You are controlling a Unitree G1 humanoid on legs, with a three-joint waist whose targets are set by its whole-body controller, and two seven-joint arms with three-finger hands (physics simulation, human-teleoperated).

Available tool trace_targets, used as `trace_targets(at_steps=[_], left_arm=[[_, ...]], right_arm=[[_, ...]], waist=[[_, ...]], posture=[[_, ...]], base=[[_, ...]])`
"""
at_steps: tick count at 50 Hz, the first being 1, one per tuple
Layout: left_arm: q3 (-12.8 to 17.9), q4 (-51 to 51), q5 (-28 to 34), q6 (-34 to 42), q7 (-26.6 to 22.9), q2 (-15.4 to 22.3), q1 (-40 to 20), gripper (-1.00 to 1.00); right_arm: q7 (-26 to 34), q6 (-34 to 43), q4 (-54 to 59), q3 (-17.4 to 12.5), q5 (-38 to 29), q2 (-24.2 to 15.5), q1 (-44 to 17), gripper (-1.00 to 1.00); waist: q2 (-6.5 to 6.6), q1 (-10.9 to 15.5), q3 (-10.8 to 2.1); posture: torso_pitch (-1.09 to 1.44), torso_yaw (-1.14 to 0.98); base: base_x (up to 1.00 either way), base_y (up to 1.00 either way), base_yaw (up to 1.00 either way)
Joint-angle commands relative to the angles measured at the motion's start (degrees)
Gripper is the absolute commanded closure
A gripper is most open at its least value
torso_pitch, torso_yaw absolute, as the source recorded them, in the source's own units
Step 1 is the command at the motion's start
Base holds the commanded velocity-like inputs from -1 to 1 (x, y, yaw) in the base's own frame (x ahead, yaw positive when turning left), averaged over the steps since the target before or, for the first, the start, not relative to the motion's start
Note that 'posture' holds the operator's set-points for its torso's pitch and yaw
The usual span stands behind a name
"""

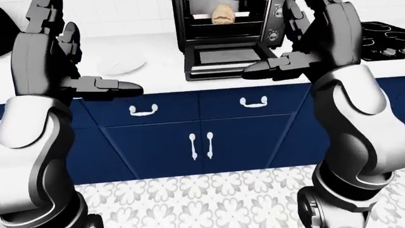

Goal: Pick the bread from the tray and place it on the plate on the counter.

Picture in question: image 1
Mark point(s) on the white oven tray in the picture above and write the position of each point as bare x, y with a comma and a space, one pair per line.
202, 16

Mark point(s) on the blue cabinet door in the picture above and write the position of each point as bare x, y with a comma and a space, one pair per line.
246, 142
152, 149

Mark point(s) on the black appliance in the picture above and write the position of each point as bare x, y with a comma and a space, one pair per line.
6, 33

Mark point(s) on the white round plate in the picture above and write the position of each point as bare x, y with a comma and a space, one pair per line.
121, 66

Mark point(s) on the blue kitchen cabinet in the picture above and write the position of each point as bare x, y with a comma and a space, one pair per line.
158, 142

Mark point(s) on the silver stove knob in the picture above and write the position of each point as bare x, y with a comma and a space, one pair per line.
390, 51

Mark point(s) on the black toaster oven door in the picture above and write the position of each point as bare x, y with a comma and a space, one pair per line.
228, 55

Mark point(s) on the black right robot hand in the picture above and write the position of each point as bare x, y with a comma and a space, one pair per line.
335, 35

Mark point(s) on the black toaster oven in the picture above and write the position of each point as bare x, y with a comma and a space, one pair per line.
221, 33

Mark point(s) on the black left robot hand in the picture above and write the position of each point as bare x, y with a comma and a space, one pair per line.
34, 61

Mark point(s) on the black stovetop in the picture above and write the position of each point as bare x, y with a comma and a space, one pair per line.
381, 38

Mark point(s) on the tan bread loaf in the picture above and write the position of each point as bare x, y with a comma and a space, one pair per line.
223, 14

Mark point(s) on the blue cabinet drawer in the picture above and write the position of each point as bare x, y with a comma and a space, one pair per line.
177, 107
284, 99

